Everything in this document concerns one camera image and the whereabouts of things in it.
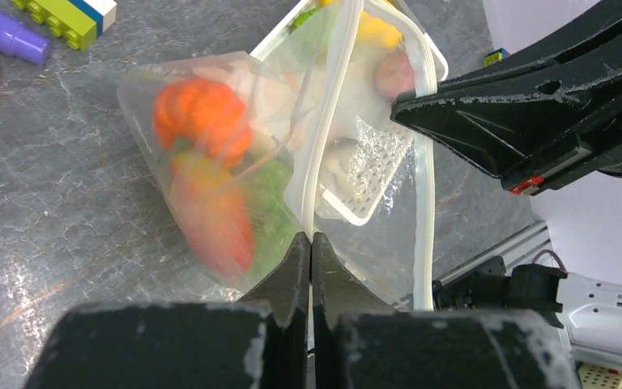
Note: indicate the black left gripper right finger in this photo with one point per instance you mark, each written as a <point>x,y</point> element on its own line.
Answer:
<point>488,331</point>

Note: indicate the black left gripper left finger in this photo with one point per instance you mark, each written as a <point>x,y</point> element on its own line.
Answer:
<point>258,341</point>

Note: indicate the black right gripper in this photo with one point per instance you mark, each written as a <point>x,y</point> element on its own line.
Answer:
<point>611,91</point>

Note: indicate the purple toy onion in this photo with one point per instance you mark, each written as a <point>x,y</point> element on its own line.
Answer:
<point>394,76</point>

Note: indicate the clear zip top bag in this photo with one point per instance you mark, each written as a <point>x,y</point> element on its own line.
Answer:
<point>392,254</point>

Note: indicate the green toy lettuce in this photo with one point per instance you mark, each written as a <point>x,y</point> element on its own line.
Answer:
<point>303,17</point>

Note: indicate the orange toy pumpkin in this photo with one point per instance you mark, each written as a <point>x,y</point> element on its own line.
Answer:
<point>206,114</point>

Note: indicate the green toy grapes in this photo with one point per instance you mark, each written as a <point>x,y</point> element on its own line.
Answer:
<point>273,224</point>

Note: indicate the multicolour block stack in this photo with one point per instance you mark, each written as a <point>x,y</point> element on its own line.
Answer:
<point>495,56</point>

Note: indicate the white toy garlic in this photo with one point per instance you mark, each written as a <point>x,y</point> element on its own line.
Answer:
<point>338,161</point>

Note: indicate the white perforated plastic basket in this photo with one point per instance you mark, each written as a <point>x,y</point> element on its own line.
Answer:
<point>323,90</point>

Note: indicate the green blue white brick stack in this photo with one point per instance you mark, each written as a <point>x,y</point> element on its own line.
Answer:
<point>79,22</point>

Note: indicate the purple toy microphone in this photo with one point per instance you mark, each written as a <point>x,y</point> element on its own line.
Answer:
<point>16,40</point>

